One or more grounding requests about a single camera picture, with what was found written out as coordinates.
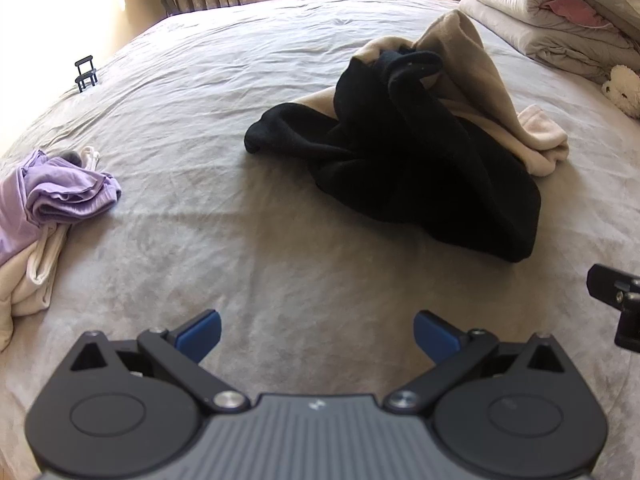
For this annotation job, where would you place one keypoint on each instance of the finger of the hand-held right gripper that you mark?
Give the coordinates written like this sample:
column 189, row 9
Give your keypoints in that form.
column 607, row 282

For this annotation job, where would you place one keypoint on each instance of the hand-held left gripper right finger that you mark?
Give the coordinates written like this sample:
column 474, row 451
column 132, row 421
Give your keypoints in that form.
column 434, row 337

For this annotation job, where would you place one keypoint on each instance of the purple garment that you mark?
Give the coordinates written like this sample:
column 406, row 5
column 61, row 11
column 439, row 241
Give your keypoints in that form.
column 65, row 190

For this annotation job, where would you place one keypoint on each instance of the white plush toy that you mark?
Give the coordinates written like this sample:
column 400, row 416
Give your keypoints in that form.
column 625, row 90

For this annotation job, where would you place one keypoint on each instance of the rolled grey quilt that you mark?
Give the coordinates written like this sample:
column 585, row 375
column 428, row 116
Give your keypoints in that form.
column 525, row 35

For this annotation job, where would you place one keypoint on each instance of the black and beige sweatshirt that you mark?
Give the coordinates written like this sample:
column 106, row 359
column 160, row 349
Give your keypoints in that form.
column 400, row 160

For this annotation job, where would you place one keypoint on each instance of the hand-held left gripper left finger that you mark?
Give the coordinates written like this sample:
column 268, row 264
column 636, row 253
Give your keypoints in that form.
column 200, row 337

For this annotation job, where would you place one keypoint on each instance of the white garment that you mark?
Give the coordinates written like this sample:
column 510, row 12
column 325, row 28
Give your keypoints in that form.
column 30, row 280

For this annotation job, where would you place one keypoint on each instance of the bed with grey sheet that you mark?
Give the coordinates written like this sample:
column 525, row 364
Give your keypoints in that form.
column 250, row 240

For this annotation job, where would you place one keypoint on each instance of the small grey cloth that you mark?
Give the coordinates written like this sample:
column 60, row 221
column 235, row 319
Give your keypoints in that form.
column 71, row 157

